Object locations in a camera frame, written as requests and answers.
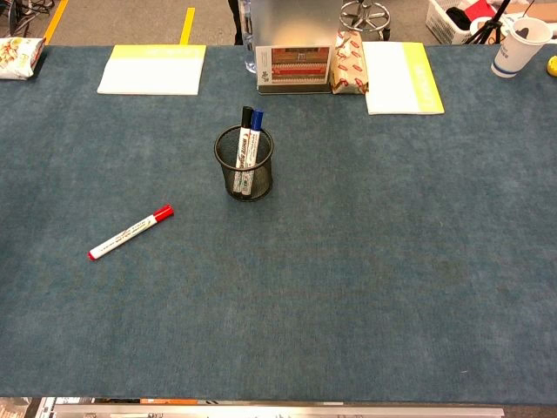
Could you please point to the red-capped white marker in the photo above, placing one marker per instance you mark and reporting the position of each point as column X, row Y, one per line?
column 130, row 231

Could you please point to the black mesh pen cup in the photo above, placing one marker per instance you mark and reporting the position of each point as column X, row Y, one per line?
column 263, row 174

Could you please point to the blue-capped marker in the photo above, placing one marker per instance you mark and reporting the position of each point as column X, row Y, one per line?
column 258, row 119

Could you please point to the black-capped marker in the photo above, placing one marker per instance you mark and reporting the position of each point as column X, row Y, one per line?
column 246, row 116

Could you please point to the blue felt table mat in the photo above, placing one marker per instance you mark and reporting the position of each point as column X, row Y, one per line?
column 326, row 283

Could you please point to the red brown picture card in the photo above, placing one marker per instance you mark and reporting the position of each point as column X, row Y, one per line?
column 300, row 65

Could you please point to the clear plastic water bottle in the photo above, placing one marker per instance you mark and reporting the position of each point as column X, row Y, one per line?
column 249, row 52

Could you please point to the gold red printed snack pack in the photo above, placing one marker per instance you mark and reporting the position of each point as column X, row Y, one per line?
column 348, row 65

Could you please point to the yellow white Lexicon book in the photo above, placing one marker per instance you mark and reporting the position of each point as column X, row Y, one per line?
column 396, row 78

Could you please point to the yellow white plain book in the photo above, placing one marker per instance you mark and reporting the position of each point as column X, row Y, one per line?
column 152, row 74

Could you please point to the black trouser leg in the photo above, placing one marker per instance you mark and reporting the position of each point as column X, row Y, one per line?
column 235, row 22

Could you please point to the chrome stool base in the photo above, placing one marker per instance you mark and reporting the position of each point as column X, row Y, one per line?
column 365, row 13

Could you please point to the white plastic basket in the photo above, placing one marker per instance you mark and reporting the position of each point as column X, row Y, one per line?
column 441, row 22

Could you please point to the black tripod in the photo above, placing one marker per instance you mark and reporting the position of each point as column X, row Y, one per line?
column 491, row 27

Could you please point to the white blue paper cup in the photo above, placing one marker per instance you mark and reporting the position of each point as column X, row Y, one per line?
column 515, row 50

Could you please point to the white printed snack bag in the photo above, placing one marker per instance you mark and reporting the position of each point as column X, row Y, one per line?
column 17, row 56

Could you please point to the small yellow round object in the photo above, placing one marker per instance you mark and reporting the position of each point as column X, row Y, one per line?
column 553, row 67

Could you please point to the aluminium profile rail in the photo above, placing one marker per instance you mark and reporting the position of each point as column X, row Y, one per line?
column 278, row 410

